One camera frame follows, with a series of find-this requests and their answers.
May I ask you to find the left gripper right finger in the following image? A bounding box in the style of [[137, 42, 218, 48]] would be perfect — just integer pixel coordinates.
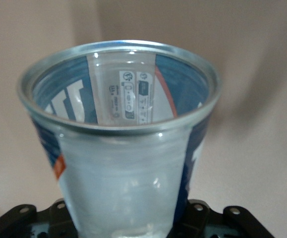
[[182, 200, 277, 238]]

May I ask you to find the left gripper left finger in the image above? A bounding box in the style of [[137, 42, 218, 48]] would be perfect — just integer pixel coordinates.
[[0, 198, 78, 238]]

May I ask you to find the clear plastic tennis ball can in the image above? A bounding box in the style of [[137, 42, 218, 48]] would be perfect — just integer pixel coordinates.
[[16, 39, 221, 238]]

